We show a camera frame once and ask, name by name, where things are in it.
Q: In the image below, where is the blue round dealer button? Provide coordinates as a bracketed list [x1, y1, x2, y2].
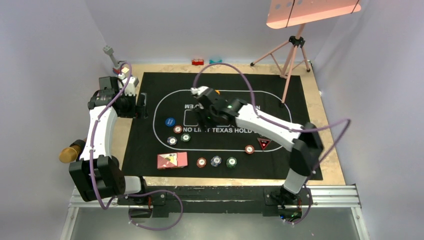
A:
[165, 117, 176, 127]

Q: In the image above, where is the blue poker chip stack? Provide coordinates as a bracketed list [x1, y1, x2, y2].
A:
[210, 155, 222, 167]

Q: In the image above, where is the red poker chip stack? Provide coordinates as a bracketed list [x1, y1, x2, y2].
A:
[196, 157, 207, 168]

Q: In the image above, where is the green poker chip stack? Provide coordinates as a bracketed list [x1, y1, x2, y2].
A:
[226, 157, 237, 169]

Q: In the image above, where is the red triangular button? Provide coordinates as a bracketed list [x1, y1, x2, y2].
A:
[257, 138, 272, 151]

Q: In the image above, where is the pink playing card box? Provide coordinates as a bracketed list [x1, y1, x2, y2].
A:
[157, 152, 188, 170]

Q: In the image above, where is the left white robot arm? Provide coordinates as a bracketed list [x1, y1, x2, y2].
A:
[69, 73, 149, 205]

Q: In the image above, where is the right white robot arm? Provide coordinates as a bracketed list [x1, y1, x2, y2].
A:
[190, 86, 324, 204]

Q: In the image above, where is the colourful toy block train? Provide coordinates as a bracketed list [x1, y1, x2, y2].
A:
[112, 66, 131, 76]

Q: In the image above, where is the teal small block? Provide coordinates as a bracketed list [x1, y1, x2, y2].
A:
[209, 56, 223, 64]

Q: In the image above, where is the red small block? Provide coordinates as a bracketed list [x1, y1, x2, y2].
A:
[191, 58, 205, 66]

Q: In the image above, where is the black poker table mat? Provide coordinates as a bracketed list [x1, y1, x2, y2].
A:
[122, 72, 310, 180]

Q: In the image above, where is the gold microphone on stand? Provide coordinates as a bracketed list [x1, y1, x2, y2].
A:
[58, 138, 87, 164]

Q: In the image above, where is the pink music stand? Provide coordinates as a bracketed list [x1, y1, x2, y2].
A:
[250, 0, 362, 104]

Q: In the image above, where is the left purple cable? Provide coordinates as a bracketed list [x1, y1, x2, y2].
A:
[90, 61, 184, 232]

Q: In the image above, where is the purple cable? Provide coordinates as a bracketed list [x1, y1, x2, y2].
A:
[193, 62, 351, 226]
[90, 61, 184, 232]

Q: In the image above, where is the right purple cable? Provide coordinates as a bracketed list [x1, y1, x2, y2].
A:
[193, 62, 351, 226]

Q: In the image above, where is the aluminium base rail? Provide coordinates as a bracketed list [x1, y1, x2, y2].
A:
[61, 186, 370, 240]

